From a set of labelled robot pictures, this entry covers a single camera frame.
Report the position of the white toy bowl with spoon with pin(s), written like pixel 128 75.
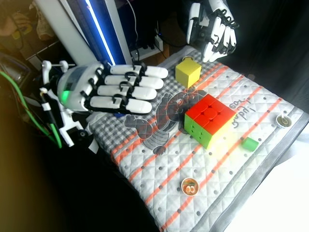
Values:
pixel 284 121

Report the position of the yellow cube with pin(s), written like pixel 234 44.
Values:
pixel 188 72

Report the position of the green toy cylinder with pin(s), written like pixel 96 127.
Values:
pixel 249 144

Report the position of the toy bowl with egg soup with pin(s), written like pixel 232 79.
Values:
pixel 190 187

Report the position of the beige crumpled cloth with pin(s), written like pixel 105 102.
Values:
pixel 44 24

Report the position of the toy bowl with orange soup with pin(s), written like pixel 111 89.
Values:
pixel 188 58

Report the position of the blue light strip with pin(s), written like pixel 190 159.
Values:
pixel 100 31

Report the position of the white column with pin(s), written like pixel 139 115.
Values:
pixel 65 31

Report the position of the grey quilt with printed bear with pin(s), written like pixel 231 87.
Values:
pixel 169 164

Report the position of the Rubik's cube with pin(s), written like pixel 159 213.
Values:
pixel 207 111

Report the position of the white plug adapter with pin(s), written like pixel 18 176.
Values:
pixel 159 42

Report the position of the white power strip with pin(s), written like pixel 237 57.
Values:
pixel 144 53

